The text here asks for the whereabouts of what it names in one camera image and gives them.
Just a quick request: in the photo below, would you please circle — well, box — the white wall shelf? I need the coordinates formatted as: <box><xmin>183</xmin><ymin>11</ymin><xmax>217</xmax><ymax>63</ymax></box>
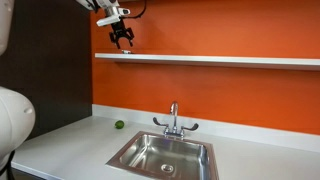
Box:
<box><xmin>94</xmin><ymin>52</ymin><xmax>320</xmax><ymax>72</ymax></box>

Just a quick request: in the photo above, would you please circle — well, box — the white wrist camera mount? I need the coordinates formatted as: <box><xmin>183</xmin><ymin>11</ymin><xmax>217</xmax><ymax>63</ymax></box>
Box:
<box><xmin>96</xmin><ymin>14</ymin><xmax>122</xmax><ymax>28</ymax></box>

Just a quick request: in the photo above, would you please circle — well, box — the stainless steel sink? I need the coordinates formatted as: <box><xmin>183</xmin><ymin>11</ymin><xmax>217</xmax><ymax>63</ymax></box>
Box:
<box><xmin>105</xmin><ymin>130</ymin><xmax>220</xmax><ymax>180</ymax></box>

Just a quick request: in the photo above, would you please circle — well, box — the dark wood cabinet panel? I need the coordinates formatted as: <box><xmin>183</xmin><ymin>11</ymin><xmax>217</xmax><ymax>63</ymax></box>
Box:
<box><xmin>0</xmin><ymin>0</ymin><xmax>94</xmax><ymax>141</ymax></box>

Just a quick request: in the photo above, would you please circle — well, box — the green lime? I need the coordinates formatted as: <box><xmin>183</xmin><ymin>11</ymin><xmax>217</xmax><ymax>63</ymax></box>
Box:
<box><xmin>114</xmin><ymin>119</ymin><xmax>126</xmax><ymax>130</ymax></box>

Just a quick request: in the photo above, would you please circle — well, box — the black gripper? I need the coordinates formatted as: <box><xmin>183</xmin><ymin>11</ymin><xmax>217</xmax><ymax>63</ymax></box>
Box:
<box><xmin>108</xmin><ymin>20</ymin><xmax>135</xmax><ymax>50</ymax></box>

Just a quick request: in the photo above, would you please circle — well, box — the chrome faucet with handles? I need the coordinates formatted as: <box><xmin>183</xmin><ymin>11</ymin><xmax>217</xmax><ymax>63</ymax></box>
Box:
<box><xmin>152</xmin><ymin>101</ymin><xmax>200</xmax><ymax>141</ymax></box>

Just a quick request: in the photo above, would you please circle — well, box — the white counter backsplash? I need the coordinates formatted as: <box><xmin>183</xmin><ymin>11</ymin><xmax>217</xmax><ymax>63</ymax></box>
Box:
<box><xmin>91</xmin><ymin>103</ymin><xmax>320</xmax><ymax>154</ymax></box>

